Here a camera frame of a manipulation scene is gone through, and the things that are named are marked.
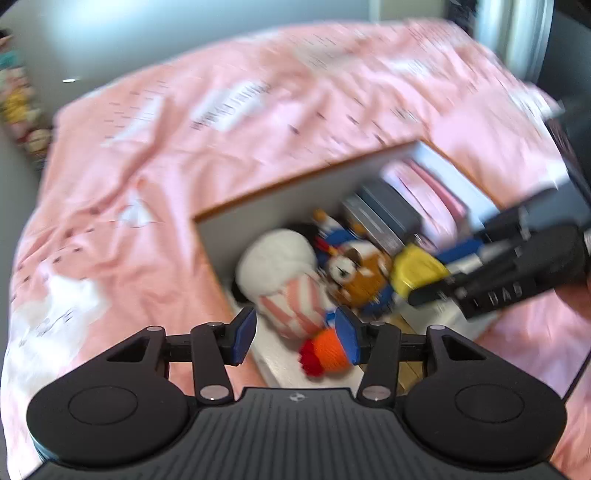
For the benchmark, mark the yellow soft toy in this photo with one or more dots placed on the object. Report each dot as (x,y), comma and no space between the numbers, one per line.
(415,270)

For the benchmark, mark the pink printed blanket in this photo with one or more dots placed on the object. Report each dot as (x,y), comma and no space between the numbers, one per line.
(138,161)

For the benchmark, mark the orange cardboard box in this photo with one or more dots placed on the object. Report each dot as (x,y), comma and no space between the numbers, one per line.
(258,203)

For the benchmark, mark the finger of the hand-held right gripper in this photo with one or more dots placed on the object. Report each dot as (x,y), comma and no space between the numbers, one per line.
(429,295)
(461,251)

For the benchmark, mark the white plush toy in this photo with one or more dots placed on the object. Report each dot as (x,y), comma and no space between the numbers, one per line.
(281,254)

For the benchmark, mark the red panda plush toy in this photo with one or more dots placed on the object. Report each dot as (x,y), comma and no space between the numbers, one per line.
(360,277)

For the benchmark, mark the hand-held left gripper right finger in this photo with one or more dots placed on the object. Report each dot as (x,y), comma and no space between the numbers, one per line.
(348,339)

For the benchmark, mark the dark grey box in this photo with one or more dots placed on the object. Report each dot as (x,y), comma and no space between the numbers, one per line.
(390,207)

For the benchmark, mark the pink pouch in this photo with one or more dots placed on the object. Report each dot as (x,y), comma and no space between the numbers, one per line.
(415,182)

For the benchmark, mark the blue sailor plush toy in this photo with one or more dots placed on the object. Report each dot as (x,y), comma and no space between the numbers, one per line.
(339,237)

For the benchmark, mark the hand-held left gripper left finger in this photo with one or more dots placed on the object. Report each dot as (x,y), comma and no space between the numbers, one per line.
(244,334)

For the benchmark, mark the orange red knitted toy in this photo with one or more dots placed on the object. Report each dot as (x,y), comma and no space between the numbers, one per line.
(330,353)

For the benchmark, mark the clear tube of plush toys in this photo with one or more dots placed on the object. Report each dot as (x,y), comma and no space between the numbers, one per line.
(18,106)

